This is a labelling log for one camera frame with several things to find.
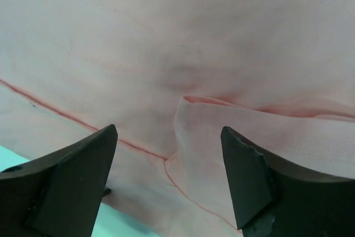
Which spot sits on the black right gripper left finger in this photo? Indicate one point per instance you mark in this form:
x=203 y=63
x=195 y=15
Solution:
x=60 y=193

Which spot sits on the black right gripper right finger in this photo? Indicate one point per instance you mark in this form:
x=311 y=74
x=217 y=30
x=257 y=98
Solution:
x=272 y=196

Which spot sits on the salmon pink t-shirt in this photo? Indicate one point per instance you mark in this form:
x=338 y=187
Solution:
x=169 y=74

